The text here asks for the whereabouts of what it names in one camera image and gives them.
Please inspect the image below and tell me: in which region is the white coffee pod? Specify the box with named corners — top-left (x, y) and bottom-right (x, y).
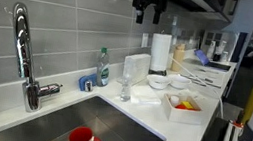
top-left (169, 94), bottom-right (181, 109)

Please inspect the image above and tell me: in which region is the white paper towel roll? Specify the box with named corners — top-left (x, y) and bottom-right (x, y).
top-left (146, 31), bottom-right (173, 77)

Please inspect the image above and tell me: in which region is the tan bottle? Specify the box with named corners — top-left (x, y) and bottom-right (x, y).
top-left (170, 41), bottom-right (187, 74)

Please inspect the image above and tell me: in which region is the blue tilted tablet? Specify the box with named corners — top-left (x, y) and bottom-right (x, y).
top-left (192, 48), bottom-right (212, 68)

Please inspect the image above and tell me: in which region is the white pump bottle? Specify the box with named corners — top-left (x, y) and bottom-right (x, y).
top-left (205, 39), bottom-right (217, 60)

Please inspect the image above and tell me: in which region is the white bowl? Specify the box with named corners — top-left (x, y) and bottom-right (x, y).
top-left (144, 73), bottom-right (173, 92)
top-left (166, 73), bottom-right (193, 92)

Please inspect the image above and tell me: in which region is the green-capped dish soap bottle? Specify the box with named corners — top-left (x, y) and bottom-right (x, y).
top-left (93, 46), bottom-right (114, 89)

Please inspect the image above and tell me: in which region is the white and black bottle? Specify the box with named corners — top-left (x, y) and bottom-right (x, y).
top-left (213, 39), bottom-right (228, 64)

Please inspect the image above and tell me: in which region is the clear wine glass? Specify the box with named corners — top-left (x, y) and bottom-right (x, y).
top-left (118, 61), bottom-right (137, 103)

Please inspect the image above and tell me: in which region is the clear plastic bag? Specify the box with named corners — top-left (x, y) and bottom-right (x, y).
top-left (129, 83), bottom-right (164, 108)

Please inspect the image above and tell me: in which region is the small white bottle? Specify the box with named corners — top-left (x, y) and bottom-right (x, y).
top-left (220, 50), bottom-right (230, 63)

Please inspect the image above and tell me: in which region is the black cooktop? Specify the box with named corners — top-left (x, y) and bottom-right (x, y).
top-left (207, 60), bottom-right (233, 73)

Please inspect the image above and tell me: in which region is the blue sponge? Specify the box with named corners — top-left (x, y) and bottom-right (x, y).
top-left (77, 71), bottom-right (100, 94)

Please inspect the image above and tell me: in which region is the small metal sink stopper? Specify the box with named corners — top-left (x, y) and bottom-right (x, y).
top-left (83, 79), bottom-right (95, 93)

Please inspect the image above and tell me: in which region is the yellow block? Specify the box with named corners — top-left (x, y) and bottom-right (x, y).
top-left (181, 100), bottom-right (195, 111)

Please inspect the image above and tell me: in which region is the white container with food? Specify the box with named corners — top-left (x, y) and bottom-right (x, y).
top-left (160, 91), bottom-right (205, 127)

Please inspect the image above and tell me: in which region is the stainless steel sink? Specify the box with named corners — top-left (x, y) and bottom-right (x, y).
top-left (0, 81), bottom-right (172, 141)

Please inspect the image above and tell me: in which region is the large chrome faucet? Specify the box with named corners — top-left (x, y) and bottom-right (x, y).
top-left (0, 1), bottom-right (75, 118)

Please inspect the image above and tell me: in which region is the white wall outlet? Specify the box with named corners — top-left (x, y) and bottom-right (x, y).
top-left (140, 32), bottom-right (150, 49)

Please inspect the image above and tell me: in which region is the white cable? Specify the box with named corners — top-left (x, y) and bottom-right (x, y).
top-left (160, 56), bottom-right (232, 119)

